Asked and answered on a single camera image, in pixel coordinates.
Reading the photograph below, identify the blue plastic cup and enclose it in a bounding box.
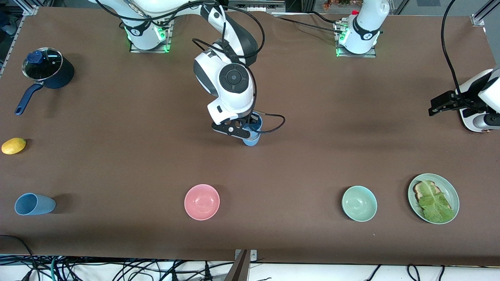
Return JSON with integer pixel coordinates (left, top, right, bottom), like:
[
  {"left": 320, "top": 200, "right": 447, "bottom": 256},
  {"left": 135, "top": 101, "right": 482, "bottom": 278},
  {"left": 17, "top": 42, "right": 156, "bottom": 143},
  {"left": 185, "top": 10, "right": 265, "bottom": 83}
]
[
  {"left": 14, "top": 193, "right": 56, "bottom": 216},
  {"left": 244, "top": 112, "right": 263, "bottom": 141}
]

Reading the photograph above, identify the white toaster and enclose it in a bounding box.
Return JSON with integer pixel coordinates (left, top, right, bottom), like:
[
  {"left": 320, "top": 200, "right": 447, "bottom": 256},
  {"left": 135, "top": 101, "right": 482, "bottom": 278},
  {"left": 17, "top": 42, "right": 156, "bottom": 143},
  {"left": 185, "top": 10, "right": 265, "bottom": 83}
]
[{"left": 461, "top": 109, "right": 500, "bottom": 133}]

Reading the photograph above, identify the pink bowl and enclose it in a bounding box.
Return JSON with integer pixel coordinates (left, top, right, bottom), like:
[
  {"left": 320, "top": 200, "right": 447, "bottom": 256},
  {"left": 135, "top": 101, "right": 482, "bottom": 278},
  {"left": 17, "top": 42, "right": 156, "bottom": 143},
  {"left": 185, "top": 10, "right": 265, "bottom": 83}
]
[{"left": 184, "top": 184, "right": 220, "bottom": 221}]

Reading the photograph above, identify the pale green plate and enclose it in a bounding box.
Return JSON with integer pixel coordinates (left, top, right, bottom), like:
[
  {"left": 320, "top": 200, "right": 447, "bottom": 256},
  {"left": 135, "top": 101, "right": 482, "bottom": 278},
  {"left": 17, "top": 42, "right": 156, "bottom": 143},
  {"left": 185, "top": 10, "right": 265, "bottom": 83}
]
[{"left": 408, "top": 173, "right": 460, "bottom": 225}]

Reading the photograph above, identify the toast slice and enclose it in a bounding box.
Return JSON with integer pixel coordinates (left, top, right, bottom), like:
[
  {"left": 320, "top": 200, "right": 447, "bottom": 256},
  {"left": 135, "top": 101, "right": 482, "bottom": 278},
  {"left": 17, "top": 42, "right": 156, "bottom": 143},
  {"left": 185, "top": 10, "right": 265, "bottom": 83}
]
[{"left": 413, "top": 180, "right": 442, "bottom": 203}]

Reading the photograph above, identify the green lettuce leaf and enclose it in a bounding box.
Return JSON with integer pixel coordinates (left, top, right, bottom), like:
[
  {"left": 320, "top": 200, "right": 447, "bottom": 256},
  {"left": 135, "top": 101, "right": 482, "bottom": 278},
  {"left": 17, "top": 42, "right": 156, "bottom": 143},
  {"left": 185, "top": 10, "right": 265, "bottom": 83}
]
[{"left": 418, "top": 181, "right": 455, "bottom": 223}]

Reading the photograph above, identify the grey power strip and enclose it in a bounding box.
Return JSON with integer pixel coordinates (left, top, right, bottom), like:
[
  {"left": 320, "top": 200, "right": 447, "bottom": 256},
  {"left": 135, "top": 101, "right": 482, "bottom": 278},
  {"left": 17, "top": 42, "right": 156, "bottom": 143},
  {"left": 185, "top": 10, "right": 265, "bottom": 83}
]
[{"left": 228, "top": 0, "right": 286, "bottom": 12}]

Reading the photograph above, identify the pale green bowl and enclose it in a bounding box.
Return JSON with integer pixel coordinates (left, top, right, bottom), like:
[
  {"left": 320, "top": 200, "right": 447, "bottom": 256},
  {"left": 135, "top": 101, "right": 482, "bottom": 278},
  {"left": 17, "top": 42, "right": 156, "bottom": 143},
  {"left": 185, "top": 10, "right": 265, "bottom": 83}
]
[{"left": 341, "top": 185, "right": 378, "bottom": 222}]

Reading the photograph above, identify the dark metal strut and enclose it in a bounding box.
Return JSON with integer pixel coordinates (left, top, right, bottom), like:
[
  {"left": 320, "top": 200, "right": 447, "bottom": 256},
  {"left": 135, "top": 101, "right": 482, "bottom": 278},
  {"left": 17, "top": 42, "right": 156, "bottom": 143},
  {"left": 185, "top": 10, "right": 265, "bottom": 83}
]
[{"left": 223, "top": 250, "right": 250, "bottom": 281}]

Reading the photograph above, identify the dark blue saucepan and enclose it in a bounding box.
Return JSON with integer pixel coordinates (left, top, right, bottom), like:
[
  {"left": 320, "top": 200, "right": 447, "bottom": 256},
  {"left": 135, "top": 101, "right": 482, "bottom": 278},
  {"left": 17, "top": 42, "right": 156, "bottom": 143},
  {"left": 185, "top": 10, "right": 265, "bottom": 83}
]
[{"left": 15, "top": 48, "right": 75, "bottom": 116}]

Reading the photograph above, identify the glass lid with blue knob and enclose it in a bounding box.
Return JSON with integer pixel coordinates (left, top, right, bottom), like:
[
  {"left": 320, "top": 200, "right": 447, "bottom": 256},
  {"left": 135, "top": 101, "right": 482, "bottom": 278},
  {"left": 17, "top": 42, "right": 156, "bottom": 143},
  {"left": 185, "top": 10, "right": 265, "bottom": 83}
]
[{"left": 22, "top": 48, "right": 63, "bottom": 80}]

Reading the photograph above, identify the yellow lemon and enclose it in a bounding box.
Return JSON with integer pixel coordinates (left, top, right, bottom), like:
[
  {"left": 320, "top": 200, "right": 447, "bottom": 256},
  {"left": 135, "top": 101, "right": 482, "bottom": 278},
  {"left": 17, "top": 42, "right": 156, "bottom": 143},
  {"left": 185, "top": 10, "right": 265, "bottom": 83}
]
[{"left": 1, "top": 137, "right": 27, "bottom": 155}]

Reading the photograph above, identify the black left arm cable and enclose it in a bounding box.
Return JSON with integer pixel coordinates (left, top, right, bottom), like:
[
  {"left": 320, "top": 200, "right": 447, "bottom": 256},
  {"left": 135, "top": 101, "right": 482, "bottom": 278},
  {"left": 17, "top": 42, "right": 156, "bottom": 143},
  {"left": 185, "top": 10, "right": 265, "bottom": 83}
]
[{"left": 441, "top": 0, "right": 469, "bottom": 106}]

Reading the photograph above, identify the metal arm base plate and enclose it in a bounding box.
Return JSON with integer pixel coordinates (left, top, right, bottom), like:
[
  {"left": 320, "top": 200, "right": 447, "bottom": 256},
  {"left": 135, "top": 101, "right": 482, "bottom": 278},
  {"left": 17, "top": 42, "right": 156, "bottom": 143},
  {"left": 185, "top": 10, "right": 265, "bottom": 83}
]
[
  {"left": 335, "top": 23, "right": 377, "bottom": 58},
  {"left": 130, "top": 23, "right": 172, "bottom": 53}
]

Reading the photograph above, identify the black table cable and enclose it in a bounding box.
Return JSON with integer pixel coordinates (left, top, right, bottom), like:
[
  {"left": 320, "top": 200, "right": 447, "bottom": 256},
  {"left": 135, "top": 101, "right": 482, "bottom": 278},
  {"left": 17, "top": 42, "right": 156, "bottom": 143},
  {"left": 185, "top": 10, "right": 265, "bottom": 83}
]
[
  {"left": 309, "top": 11, "right": 342, "bottom": 23},
  {"left": 273, "top": 16, "right": 344, "bottom": 35}
]

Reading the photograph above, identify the black floor cable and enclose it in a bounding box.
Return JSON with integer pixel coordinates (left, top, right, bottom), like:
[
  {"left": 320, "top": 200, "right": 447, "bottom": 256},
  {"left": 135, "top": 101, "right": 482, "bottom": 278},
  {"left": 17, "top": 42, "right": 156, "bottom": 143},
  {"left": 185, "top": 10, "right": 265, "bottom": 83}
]
[{"left": 0, "top": 234, "right": 38, "bottom": 281}]

